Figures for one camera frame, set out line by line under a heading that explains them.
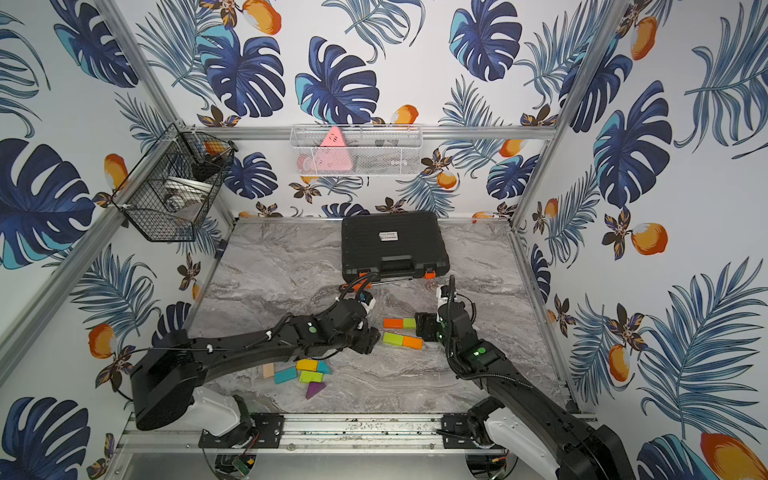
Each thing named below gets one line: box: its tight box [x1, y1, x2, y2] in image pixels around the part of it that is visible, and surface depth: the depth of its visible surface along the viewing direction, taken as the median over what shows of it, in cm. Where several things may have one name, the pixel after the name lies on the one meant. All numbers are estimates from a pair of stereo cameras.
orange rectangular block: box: [383, 318, 404, 329], surface depth 95 cm
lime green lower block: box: [299, 370, 324, 383], surface depth 84 cm
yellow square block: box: [296, 359, 319, 372], surface depth 85 cm
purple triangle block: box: [306, 381, 326, 400], surface depth 83 cm
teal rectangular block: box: [274, 367, 297, 384], surface depth 85 cm
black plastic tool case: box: [341, 212, 450, 282], surface depth 105 cm
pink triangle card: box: [314, 126, 352, 171], surface depth 92 cm
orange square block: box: [403, 336, 424, 350], surface depth 90 cm
